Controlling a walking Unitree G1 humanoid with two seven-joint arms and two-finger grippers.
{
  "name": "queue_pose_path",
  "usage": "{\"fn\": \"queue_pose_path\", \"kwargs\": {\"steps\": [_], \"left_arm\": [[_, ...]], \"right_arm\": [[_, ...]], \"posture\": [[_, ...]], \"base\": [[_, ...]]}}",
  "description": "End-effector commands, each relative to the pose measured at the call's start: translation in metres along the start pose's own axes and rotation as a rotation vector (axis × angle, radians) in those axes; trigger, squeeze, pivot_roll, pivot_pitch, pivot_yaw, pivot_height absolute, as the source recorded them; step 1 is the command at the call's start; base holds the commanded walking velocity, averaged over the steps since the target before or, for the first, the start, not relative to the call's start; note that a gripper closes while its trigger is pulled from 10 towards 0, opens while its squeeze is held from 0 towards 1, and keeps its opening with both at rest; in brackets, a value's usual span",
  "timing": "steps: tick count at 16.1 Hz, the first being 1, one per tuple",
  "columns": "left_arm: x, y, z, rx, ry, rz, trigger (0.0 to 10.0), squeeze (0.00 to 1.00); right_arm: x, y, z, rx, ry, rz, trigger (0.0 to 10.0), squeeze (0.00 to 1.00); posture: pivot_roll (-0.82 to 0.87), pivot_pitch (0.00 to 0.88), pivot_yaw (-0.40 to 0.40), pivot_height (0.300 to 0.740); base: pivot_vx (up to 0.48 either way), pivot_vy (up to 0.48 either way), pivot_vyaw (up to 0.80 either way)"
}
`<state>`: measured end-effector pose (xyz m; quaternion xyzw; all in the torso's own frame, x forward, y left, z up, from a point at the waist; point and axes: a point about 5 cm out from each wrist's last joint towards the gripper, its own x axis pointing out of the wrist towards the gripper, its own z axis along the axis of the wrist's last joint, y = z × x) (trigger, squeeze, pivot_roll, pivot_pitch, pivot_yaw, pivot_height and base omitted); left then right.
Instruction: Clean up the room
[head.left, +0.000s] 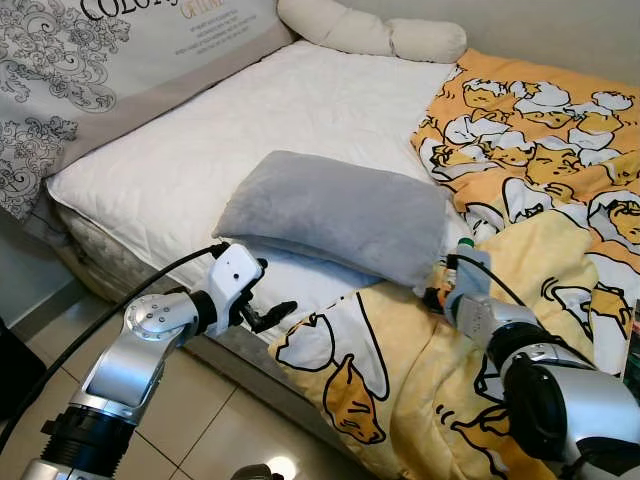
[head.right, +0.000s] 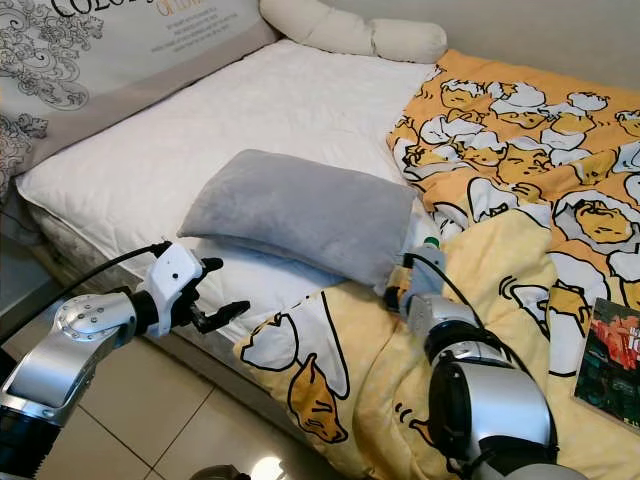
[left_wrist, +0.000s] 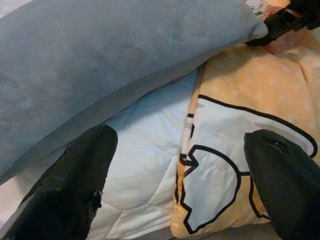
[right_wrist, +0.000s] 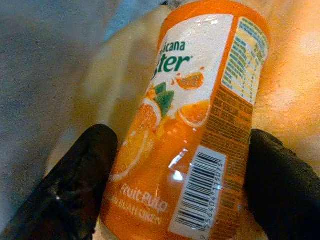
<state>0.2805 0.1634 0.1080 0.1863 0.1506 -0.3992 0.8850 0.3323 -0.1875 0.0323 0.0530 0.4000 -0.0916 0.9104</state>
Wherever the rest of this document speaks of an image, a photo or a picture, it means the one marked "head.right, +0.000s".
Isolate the grey plush pillow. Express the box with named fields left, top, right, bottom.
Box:
left=177, top=148, right=421, bottom=293

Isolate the yellow cartoon egg blanket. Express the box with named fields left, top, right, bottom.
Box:
left=233, top=48, right=640, bottom=480

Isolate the grey bed base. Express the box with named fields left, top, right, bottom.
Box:
left=15, top=195, right=321, bottom=471

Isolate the white quilted mattress pad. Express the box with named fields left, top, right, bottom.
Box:
left=15, top=40, right=436, bottom=341

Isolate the grey printed headboard cushion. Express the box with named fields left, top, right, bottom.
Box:
left=0, top=0, right=279, bottom=201

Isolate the cream knotted bolster cushion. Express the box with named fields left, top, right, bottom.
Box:
left=258, top=0, right=449, bottom=64

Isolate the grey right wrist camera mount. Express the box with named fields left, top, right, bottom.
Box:
left=405, top=238, right=449, bottom=303

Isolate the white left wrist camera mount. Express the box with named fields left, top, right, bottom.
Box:
left=145, top=243, right=223, bottom=326

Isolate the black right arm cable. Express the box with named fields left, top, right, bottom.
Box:
left=405, top=252, right=488, bottom=333

